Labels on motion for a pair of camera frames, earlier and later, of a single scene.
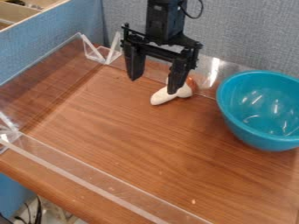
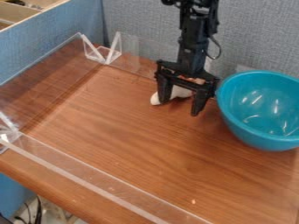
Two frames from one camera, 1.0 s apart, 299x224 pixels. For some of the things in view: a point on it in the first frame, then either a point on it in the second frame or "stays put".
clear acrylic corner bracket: x=105 y=54 stays put
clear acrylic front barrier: x=91 y=178 stays put
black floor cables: x=38 y=219 stays put
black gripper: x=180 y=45 → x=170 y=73
